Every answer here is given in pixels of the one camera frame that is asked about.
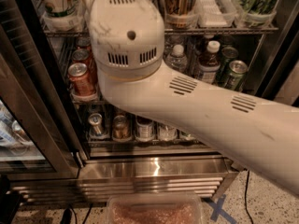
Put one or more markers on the clear plastic bin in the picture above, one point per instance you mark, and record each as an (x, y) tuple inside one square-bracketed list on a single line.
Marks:
[(155, 208)]

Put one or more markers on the green can bottom shelf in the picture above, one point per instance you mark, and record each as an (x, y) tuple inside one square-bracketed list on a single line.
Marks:
[(186, 136)]

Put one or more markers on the tea bottle bottom shelf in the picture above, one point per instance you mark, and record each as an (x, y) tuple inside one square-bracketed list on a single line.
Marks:
[(144, 129)]

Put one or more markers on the open fridge door right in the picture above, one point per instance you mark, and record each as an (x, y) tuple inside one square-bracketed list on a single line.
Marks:
[(279, 55)]

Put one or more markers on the water bottle bottom shelf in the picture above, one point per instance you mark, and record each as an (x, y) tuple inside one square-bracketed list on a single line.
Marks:
[(166, 132)]

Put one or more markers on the empty white tray top shelf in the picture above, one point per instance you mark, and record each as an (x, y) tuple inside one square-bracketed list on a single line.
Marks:
[(215, 13)]

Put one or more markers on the gold can bottom shelf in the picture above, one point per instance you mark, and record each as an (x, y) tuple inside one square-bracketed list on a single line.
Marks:
[(120, 128)]

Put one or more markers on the brown striped tall can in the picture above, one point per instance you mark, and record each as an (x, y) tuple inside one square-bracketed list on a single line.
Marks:
[(179, 13)]

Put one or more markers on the red soda can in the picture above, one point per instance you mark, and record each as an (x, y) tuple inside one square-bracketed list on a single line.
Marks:
[(85, 56), (83, 42), (80, 77)]

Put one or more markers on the glass fridge door left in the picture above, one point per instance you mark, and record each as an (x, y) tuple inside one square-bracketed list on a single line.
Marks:
[(34, 94)]

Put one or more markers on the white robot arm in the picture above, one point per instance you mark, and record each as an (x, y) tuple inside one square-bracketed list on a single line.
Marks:
[(128, 45)]

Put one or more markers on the front green soda can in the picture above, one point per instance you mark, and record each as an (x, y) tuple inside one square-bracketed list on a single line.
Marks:
[(233, 75)]

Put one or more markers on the green soda can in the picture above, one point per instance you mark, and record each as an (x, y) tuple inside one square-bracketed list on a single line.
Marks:
[(233, 75), (228, 54)]

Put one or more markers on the water bottle middle shelf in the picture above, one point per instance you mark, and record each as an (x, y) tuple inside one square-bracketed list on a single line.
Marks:
[(177, 59)]

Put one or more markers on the back red soda can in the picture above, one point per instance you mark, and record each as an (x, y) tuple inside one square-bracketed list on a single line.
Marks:
[(83, 42)]

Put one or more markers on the back green soda can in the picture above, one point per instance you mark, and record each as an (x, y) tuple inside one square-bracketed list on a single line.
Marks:
[(228, 54)]

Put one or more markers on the silver can bottom shelf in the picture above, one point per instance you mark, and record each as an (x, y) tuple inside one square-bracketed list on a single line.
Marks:
[(95, 120)]

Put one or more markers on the water bottle shelf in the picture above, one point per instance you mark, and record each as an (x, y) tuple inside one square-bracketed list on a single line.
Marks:
[(177, 59), (166, 132)]

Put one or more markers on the brown tea bottle middle shelf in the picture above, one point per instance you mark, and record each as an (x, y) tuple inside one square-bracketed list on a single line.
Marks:
[(207, 63)]

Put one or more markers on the front red soda can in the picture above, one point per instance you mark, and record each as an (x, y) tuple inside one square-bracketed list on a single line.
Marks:
[(80, 77)]

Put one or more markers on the steel fridge base grille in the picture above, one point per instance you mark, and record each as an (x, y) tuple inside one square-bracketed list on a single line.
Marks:
[(208, 176)]

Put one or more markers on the middle red soda can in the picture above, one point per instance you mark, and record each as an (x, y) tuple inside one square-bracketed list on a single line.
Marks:
[(85, 56)]

